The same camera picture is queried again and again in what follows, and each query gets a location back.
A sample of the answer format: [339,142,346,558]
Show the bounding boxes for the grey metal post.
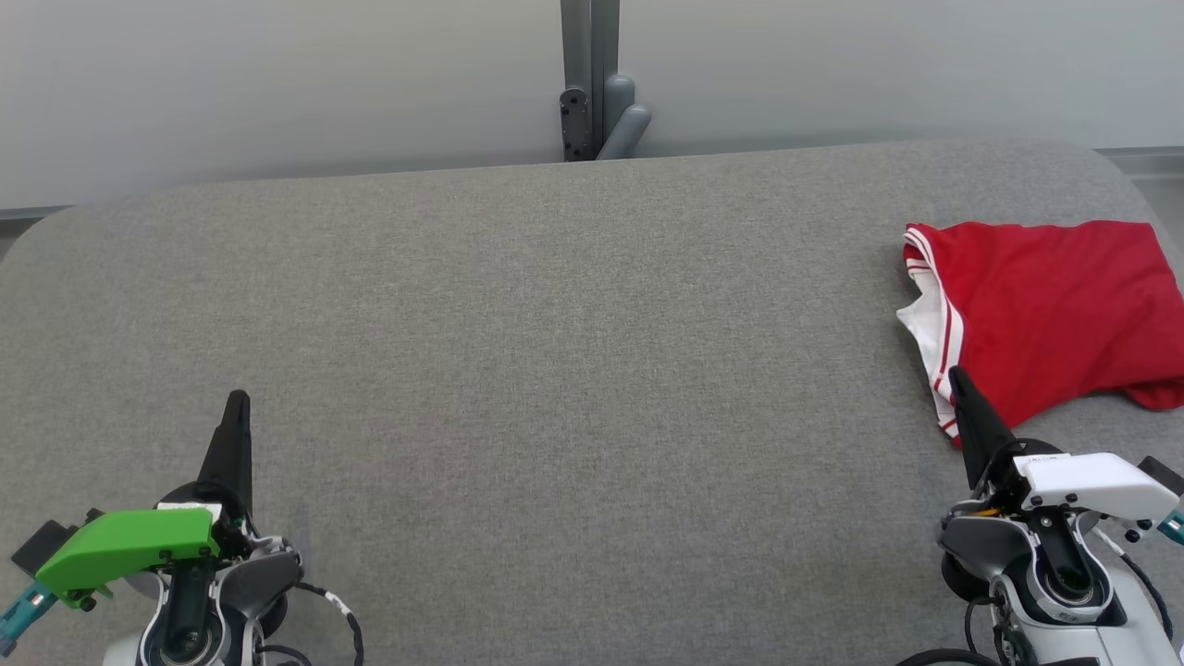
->
[561,0,621,163]

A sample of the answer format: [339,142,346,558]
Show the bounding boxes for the dark grey hinge bracket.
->
[559,87,593,163]

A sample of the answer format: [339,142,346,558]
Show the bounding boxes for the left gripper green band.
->
[32,389,255,611]

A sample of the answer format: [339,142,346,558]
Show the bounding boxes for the red white basketball jersey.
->
[895,219,1184,447]

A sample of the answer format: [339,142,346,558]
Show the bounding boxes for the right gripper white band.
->
[948,366,1183,528]

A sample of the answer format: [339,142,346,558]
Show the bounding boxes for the grey cylindrical tube lever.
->
[597,74,652,161]

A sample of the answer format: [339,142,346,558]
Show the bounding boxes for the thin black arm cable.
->
[893,592,1018,666]
[254,578,366,666]

